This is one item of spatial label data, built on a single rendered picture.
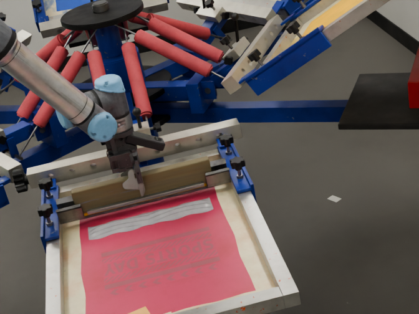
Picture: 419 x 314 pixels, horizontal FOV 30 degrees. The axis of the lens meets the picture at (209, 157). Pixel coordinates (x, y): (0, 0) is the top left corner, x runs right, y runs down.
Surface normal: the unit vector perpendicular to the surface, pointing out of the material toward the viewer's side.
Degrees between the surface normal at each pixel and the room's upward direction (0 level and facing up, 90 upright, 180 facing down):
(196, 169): 90
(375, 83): 0
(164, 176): 90
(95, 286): 0
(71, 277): 0
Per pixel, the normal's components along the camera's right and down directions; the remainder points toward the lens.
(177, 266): -0.18, -0.87
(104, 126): 0.50, 0.33
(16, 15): 0.18, 0.44
